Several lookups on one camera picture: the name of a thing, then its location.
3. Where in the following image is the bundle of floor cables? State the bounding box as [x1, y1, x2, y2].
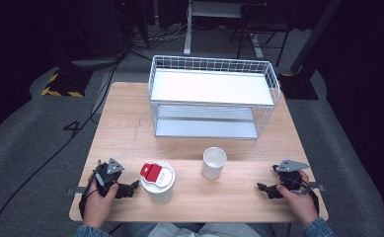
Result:
[125, 21, 189, 62]

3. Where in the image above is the white cup with red lid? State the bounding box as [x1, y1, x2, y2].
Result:
[139, 160, 177, 205]

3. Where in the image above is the long black floor cable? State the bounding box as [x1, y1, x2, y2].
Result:
[0, 53, 125, 237]

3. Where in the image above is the person's right hand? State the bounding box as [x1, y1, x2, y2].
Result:
[275, 171, 320, 227]

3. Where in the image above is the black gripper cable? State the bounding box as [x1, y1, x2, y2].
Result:
[78, 173, 99, 220]

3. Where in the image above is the white metal stand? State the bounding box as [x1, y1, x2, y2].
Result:
[183, 0, 266, 60]

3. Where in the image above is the black yellow striped base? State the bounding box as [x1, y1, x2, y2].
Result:
[40, 66, 94, 99]

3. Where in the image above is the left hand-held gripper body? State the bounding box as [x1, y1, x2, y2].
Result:
[94, 158, 125, 198]

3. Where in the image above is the white wire shelf rack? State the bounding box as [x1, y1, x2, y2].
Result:
[147, 54, 282, 141]

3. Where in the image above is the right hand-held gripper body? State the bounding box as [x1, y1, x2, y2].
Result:
[272, 159, 312, 192]

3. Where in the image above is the black metal chair frame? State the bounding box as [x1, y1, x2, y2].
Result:
[228, 2, 295, 68]

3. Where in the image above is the grey table bracket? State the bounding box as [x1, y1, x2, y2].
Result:
[309, 181, 326, 193]
[65, 186, 87, 198]

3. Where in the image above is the person's left hand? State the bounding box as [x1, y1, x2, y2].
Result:
[82, 182, 119, 230]

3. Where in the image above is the person's lap in jeans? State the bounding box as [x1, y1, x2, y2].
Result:
[122, 221, 276, 237]

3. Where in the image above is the black pole stand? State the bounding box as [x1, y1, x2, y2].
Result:
[277, 0, 345, 102]

